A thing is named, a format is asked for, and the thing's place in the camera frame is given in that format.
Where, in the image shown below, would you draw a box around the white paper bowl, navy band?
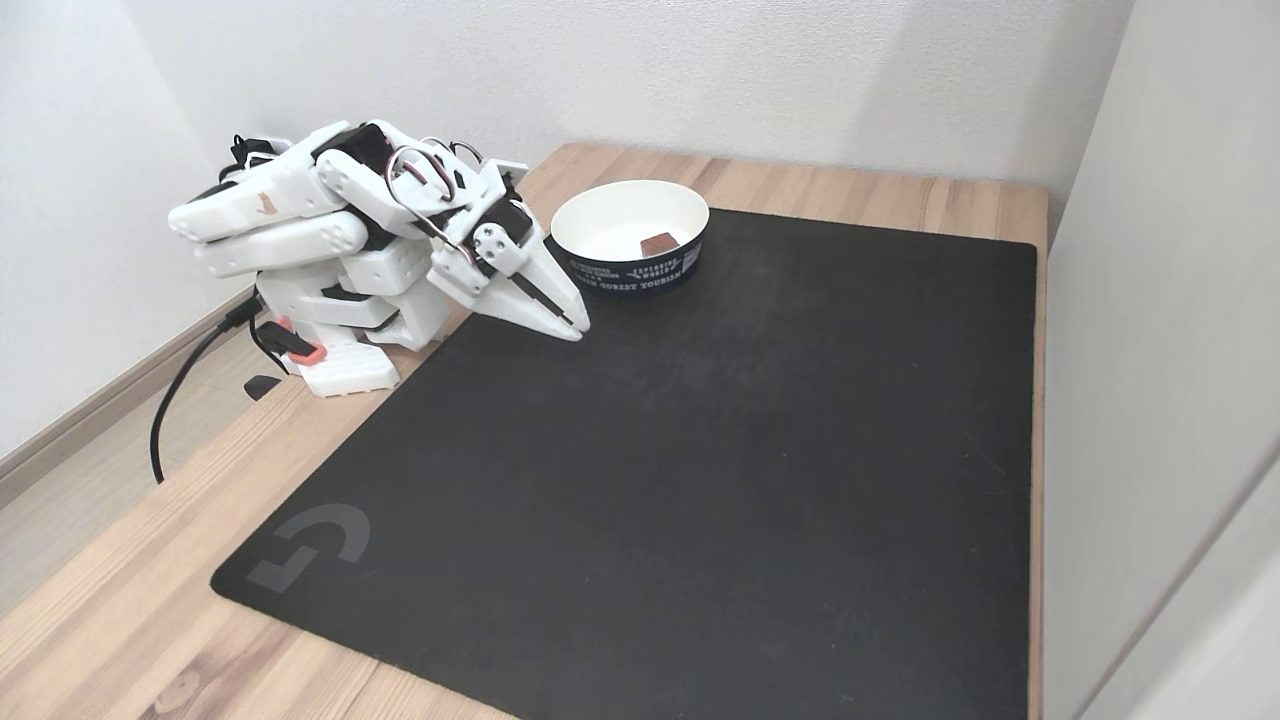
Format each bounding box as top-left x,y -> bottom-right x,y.
550,180 -> 710,298

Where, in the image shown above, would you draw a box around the black and orange table clamp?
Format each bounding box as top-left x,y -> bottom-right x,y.
243,315 -> 327,403

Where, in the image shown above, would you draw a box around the black desk mat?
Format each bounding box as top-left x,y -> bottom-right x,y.
210,208 -> 1038,720

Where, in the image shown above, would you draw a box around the black power adapter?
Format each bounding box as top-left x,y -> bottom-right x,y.
231,135 -> 293,171

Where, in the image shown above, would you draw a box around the beige skirting board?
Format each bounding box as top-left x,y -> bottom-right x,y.
0,283 -> 263,509

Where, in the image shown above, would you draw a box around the red black white servo wires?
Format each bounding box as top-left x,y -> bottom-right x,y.
385,138 -> 488,249

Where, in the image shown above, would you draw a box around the thick black cable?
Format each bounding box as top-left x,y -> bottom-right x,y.
149,295 -> 264,485

